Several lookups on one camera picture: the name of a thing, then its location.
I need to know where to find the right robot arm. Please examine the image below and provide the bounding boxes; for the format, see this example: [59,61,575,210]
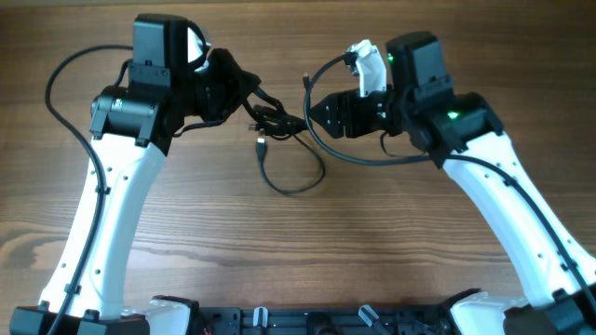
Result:
[304,31,595,334]

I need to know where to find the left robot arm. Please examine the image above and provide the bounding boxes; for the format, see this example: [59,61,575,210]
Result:
[9,14,260,334]

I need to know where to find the right camera black cable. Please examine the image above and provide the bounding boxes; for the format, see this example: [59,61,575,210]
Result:
[303,53,596,303]

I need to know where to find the camera black cable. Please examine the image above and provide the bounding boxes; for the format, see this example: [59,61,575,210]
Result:
[44,44,136,335]
[303,53,596,303]

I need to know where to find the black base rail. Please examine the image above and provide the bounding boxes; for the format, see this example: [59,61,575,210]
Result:
[111,304,527,335]

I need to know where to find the left camera black cable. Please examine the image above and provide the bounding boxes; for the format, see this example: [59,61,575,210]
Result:
[44,44,136,335]

